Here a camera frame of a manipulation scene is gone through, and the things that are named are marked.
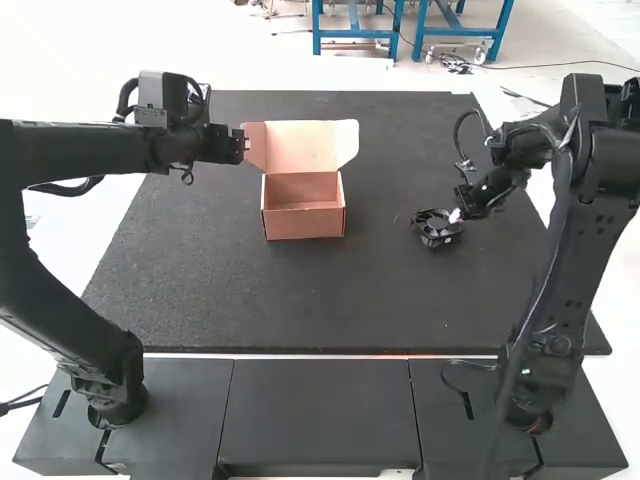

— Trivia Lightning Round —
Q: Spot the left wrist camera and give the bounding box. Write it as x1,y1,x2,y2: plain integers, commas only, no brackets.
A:
133,70,190,130

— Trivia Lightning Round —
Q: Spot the dark base panel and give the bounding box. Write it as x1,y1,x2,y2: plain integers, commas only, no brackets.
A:
407,355,630,474
12,357,235,476
217,358,421,471

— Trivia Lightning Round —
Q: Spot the black mat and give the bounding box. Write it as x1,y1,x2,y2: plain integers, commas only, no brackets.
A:
79,88,614,359

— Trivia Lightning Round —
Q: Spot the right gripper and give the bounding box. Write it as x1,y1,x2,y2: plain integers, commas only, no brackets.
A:
448,181,497,226

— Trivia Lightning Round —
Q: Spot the black square fan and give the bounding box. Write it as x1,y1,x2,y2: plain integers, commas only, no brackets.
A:
410,208,464,252

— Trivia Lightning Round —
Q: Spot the cardboard box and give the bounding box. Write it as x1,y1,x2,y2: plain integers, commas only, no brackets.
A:
239,118,361,242

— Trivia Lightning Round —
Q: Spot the black cable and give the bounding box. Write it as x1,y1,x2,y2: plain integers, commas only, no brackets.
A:
452,108,496,166
22,172,109,200

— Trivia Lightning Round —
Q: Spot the blue metal frame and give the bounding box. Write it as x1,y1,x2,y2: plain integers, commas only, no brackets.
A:
312,0,404,62
410,0,515,64

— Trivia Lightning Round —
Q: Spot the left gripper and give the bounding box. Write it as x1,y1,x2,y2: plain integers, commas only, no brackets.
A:
199,121,252,167

